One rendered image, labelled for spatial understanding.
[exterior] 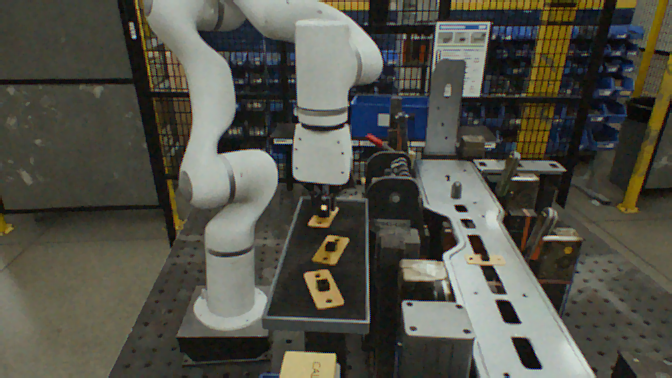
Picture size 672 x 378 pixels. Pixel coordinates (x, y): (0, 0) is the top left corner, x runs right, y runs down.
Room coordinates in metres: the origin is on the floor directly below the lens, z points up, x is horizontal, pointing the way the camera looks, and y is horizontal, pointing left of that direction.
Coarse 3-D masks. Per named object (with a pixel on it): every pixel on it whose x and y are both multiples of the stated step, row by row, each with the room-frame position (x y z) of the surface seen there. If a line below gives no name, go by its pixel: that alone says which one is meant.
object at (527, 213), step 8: (512, 216) 1.06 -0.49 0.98; (520, 216) 1.06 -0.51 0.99; (528, 216) 1.05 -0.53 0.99; (536, 216) 1.05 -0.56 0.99; (512, 224) 1.06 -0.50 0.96; (520, 224) 1.06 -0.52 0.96; (528, 224) 1.05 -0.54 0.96; (512, 232) 1.06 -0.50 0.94; (520, 232) 1.05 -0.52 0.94; (528, 232) 1.05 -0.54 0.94; (520, 240) 1.05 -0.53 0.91; (528, 240) 1.05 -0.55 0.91; (520, 248) 1.05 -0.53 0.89; (496, 280) 1.09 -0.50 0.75
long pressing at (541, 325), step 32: (416, 160) 1.47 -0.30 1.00; (448, 160) 1.47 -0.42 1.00; (448, 192) 1.19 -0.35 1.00; (480, 192) 1.19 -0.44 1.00; (480, 224) 0.99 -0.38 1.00; (448, 256) 0.83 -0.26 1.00; (512, 256) 0.84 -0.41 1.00; (480, 288) 0.72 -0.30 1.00; (512, 288) 0.72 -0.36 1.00; (480, 320) 0.62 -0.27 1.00; (544, 320) 0.62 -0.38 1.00; (480, 352) 0.54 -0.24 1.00; (512, 352) 0.54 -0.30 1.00; (544, 352) 0.55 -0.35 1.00; (576, 352) 0.55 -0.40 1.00
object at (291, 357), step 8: (288, 352) 0.38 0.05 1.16; (296, 352) 0.38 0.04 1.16; (304, 352) 0.38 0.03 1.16; (312, 352) 0.38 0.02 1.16; (288, 360) 0.37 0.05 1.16; (296, 360) 0.37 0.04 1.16; (304, 360) 0.37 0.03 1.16; (312, 360) 0.37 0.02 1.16; (320, 360) 0.37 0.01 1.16; (328, 360) 0.37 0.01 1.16; (336, 360) 0.38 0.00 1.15; (288, 368) 0.36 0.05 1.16; (296, 368) 0.36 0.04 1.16; (304, 368) 0.36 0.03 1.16; (312, 368) 0.36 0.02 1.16; (320, 368) 0.36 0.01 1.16; (328, 368) 0.36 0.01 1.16; (280, 376) 0.35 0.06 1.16; (288, 376) 0.35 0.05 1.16; (296, 376) 0.35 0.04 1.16; (304, 376) 0.35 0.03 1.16; (312, 376) 0.35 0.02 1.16; (320, 376) 0.35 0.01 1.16; (328, 376) 0.35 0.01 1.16
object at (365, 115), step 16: (368, 96) 1.82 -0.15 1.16; (384, 96) 1.81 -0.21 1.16; (400, 96) 1.80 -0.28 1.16; (352, 112) 1.67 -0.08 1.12; (368, 112) 1.66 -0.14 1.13; (384, 112) 1.65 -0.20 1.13; (416, 112) 1.63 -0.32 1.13; (352, 128) 1.67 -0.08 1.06; (368, 128) 1.66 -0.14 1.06; (384, 128) 1.65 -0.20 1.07; (416, 128) 1.63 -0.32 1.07
